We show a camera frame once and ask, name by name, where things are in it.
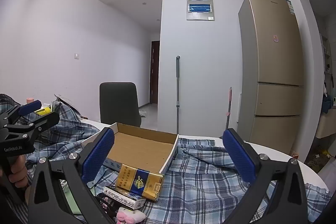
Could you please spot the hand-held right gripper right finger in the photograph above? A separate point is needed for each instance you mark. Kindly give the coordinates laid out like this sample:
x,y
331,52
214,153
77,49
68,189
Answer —
x,y
239,158

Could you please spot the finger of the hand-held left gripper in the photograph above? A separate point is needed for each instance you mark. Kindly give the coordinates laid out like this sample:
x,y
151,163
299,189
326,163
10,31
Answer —
x,y
44,121
30,106

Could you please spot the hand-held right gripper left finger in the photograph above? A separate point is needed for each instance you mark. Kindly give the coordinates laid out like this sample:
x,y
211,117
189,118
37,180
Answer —
x,y
98,155

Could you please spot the shallow cardboard box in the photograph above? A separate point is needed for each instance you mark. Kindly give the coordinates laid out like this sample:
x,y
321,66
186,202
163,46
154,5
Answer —
x,y
141,145

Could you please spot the black and white small box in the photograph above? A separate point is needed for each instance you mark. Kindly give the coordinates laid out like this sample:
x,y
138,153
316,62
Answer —
x,y
123,199

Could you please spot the pink plush toy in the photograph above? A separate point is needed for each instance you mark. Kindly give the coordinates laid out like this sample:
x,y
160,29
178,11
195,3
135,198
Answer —
x,y
128,216

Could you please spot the person's left hand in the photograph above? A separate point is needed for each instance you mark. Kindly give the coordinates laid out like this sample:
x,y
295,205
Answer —
x,y
18,171

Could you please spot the pink roll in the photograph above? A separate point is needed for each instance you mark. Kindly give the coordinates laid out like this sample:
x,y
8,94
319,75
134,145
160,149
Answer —
x,y
30,99

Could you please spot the yellow bottle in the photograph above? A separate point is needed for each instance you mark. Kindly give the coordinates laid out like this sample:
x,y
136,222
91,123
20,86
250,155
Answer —
x,y
43,110

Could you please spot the blue plaid shirt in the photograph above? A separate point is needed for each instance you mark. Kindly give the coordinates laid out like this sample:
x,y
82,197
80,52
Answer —
x,y
204,187

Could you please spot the black scissors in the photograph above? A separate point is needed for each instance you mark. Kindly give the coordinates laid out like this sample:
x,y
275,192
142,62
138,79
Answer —
x,y
105,204

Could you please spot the gold and blue cigarette pack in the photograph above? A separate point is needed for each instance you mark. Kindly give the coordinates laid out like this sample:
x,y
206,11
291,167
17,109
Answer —
x,y
141,182

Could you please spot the green paper sheet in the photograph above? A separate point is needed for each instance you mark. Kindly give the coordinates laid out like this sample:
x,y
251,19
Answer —
x,y
71,200

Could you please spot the dark grey chair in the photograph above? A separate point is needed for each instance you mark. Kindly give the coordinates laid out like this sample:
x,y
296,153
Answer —
x,y
118,103

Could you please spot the white rag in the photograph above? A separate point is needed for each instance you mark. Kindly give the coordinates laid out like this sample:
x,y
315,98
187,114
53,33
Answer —
x,y
143,113

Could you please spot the wooden cabinet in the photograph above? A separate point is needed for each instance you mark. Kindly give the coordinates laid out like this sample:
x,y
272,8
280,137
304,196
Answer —
x,y
326,124

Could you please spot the gold refrigerator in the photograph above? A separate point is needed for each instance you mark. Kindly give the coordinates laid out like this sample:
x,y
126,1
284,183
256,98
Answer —
x,y
275,69

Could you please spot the dark wooden door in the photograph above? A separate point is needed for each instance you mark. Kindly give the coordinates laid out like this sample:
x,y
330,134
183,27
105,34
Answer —
x,y
155,71

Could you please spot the blue cloth bundle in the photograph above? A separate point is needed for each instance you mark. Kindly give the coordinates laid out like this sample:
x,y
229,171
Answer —
x,y
326,104

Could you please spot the pink fridge sticker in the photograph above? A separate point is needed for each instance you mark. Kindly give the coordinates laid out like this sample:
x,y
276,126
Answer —
x,y
275,38

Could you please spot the grey electrical panel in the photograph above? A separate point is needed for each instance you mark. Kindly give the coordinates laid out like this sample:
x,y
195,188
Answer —
x,y
200,5

